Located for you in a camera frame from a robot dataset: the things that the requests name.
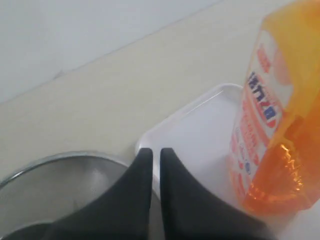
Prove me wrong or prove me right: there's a white rectangular plastic tray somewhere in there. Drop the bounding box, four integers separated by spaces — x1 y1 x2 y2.
135 83 242 209

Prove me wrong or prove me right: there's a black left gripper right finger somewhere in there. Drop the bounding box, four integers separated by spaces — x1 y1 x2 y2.
159 148 272 240

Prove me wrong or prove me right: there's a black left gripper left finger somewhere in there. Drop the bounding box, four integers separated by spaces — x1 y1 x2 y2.
0 147 154 240

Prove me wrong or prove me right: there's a steel mesh colander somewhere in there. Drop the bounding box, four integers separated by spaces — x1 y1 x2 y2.
0 149 161 240

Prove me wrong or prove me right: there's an orange dish soap pump bottle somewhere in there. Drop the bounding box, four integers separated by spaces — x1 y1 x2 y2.
227 0 320 215

